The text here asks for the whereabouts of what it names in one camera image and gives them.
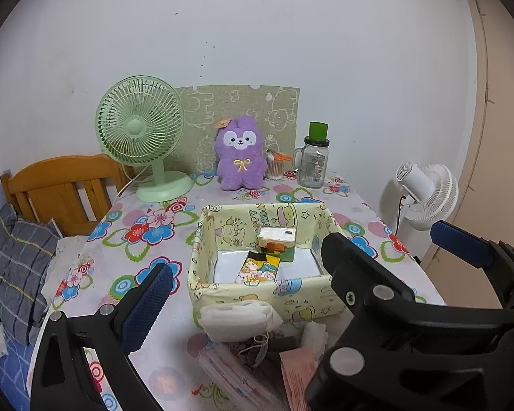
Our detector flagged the green animal print board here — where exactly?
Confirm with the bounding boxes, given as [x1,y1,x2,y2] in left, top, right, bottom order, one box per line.
[173,84,301,176]

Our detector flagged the clear plastic bag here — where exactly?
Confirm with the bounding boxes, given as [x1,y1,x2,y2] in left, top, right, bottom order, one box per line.
[199,345,292,411]

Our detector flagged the green desk fan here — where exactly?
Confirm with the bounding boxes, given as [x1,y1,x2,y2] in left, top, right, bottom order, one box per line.
[95,76,194,203]

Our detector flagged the black fan cable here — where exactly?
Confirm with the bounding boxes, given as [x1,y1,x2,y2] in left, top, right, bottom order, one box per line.
[393,195,408,237]

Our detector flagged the floral tablecloth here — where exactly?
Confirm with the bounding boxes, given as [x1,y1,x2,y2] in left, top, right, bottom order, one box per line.
[26,171,448,411]

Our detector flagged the yellow cartoon fabric storage box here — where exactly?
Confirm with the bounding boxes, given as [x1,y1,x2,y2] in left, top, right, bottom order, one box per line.
[187,202,347,323]

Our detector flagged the pink packet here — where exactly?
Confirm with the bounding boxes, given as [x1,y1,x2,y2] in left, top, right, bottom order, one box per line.
[280,345,326,411]

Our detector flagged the clear cotton swab box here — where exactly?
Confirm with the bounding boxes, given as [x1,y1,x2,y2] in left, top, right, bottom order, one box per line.
[266,156,286,179]

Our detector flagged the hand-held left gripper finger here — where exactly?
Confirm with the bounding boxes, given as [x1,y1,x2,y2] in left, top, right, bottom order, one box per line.
[29,261,175,411]

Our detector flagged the blue checked bedsheet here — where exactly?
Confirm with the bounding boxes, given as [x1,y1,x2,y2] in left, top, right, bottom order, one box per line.
[0,334,39,411]

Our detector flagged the glass mug jar green lid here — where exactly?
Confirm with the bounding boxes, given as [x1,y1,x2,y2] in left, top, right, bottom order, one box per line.
[292,122,331,188]

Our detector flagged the white crumpled tissue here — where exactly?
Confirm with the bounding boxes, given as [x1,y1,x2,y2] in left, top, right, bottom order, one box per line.
[302,321,328,354]

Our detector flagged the white flat packet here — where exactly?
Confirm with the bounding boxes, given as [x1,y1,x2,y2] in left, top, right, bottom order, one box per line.
[214,250,251,284]
[278,253,324,278]

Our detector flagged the purple plush toy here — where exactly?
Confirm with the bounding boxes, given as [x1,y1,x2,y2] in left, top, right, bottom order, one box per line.
[215,113,267,191]

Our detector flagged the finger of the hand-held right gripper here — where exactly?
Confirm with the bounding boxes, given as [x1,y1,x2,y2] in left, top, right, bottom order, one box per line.
[304,230,514,411]
[429,220,514,309]

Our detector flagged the white standing fan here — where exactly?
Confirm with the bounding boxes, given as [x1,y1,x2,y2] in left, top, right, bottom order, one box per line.
[379,162,460,240]

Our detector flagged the beige door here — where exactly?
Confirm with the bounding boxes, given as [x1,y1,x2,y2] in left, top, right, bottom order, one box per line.
[420,0,514,275]

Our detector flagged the white fan cord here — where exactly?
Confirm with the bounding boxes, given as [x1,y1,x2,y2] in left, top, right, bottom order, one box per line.
[119,166,150,198]

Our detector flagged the small tissue packet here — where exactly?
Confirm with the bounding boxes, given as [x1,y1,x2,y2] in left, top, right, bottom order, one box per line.
[257,226,297,252]

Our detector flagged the grey plaid pillow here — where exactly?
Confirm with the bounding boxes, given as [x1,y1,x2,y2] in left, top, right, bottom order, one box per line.
[0,203,65,345]

